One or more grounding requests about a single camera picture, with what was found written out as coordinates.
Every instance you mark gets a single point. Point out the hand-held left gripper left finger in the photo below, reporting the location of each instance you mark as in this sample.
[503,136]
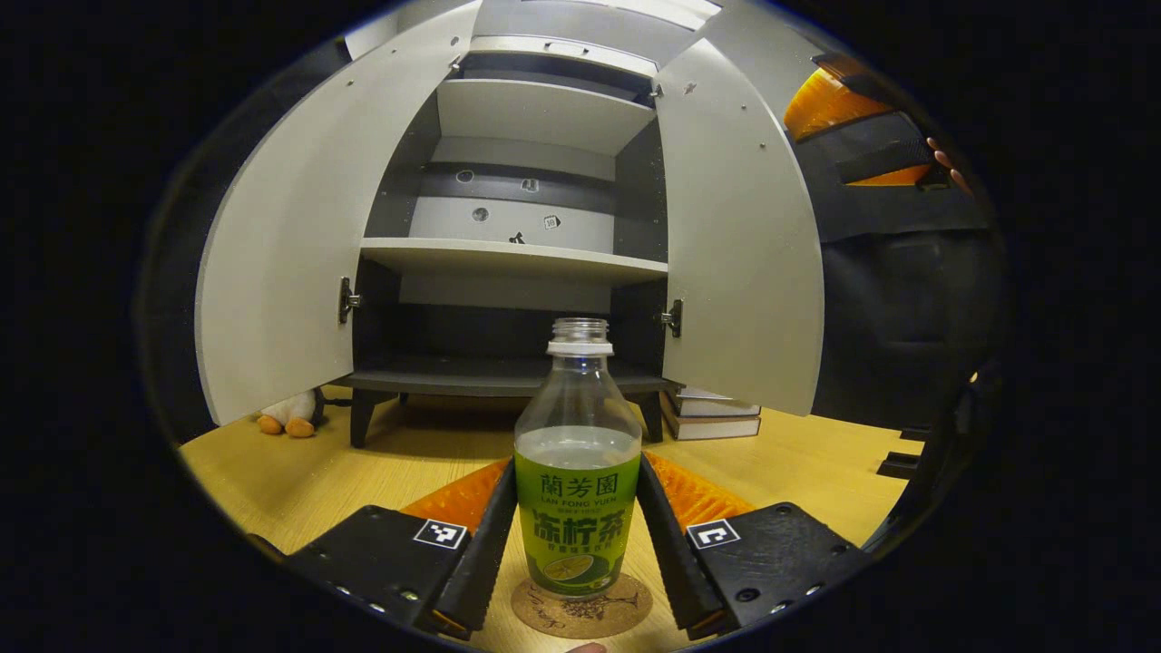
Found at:
[485,553]

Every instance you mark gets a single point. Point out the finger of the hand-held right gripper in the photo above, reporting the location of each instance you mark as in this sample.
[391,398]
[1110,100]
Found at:
[830,104]
[893,161]

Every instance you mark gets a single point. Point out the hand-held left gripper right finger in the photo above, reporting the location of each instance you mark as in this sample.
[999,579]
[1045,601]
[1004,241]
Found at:
[671,553]

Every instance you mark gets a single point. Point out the round cork coaster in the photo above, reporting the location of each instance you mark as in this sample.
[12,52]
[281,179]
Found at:
[626,612]

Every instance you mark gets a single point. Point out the green label plastic bottle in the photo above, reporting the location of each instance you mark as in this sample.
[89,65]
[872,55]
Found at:
[577,508]

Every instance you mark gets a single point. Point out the white cabinet door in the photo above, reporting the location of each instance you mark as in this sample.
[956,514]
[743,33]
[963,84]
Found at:
[739,254]
[290,245]

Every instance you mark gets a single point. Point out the white grey cabinet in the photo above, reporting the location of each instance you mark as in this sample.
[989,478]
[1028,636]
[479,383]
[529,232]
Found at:
[508,345]

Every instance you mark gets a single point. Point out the white cabinet shelf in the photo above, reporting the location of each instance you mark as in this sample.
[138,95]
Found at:
[517,258]
[535,113]

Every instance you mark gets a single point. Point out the black backdrop cloth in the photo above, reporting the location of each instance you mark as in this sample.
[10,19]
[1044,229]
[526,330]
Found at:
[898,326]

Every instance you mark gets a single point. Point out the dark spine book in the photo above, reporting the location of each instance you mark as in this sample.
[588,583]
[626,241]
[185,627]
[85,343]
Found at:
[717,428]

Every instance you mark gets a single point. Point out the long ceiling light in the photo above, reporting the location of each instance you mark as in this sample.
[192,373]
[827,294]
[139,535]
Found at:
[658,7]

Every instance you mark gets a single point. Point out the white orange plush toy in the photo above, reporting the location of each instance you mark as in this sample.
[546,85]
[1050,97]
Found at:
[288,414]

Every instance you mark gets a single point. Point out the black stepped block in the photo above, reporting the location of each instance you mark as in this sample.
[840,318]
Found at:
[902,467]

